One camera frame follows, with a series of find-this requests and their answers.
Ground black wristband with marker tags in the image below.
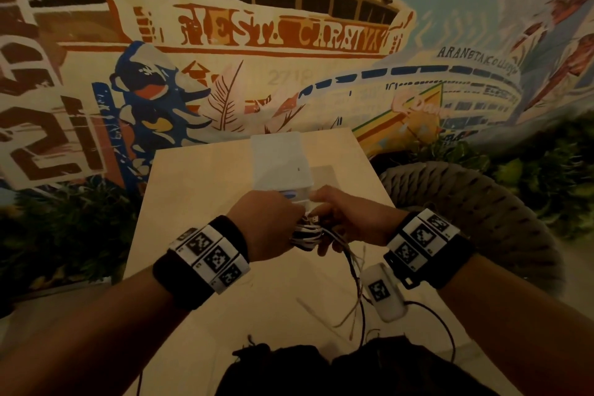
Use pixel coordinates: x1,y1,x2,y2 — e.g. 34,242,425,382
152,215,252,311
383,208,475,291

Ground woven rope chair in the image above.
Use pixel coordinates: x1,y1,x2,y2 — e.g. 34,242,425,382
380,161,565,300

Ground white dangling marker device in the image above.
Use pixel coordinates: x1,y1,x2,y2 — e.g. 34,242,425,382
360,263,408,323

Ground bundle of thin wires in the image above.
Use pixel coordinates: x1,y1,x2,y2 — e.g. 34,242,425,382
290,214,372,342

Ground white plastic box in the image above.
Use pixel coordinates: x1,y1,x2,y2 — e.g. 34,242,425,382
250,131,317,213

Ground person's right hand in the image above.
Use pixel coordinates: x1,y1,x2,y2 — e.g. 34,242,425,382
308,185,410,257

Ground person's black clothing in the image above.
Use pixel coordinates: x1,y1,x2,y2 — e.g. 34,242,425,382
215,334,501,396

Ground person's left forearm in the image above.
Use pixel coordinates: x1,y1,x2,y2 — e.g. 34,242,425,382
0,266,188,396

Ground thin black cable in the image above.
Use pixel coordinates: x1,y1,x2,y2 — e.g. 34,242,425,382
403,300,457,364

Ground person's right forearm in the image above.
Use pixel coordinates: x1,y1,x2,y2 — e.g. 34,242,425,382
436,254,594,396

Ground green leafy plants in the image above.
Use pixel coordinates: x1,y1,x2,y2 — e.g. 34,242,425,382
408,119,594,241
0,176,142,306

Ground person's left hand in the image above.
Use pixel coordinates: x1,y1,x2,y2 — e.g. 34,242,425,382
226,190,307,263

